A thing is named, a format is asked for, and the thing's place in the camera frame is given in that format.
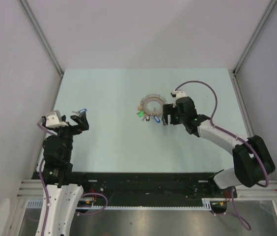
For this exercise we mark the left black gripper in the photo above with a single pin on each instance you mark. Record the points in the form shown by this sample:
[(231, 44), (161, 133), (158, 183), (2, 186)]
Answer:
[(81, 121)]

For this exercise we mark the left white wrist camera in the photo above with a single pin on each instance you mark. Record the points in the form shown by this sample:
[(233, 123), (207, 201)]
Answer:
[(54, 120)]

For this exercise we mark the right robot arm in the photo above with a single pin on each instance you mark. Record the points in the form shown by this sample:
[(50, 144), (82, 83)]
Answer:
[(251, 158)]

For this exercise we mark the key with blue tag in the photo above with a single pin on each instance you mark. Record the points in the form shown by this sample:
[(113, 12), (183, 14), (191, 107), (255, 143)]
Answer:
[(79, 111)]

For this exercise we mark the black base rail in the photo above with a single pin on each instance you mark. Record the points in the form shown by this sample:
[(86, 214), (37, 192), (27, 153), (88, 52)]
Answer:
[(153, 189)]

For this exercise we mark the white slotted cable duct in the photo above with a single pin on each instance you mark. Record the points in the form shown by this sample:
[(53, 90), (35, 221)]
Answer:
[(204, 206)]

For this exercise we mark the large metal keyring disc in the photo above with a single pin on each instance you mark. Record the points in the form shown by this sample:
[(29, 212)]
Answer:
[(152, 105)]

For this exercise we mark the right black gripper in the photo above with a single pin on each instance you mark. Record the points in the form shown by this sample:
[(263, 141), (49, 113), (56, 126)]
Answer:
[(169, 109)]

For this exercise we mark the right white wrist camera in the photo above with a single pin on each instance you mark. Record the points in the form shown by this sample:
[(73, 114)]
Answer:
[(178, 94)]

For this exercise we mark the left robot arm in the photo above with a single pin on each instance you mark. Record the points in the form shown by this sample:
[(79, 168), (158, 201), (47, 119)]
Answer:
[(62, 189)]

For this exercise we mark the key with green tag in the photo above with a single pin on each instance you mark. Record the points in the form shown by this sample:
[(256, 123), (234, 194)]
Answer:
[(140, 113)]

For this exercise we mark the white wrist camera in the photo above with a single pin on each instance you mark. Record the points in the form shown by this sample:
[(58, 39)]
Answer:
[(178, 94), (54, 120)]

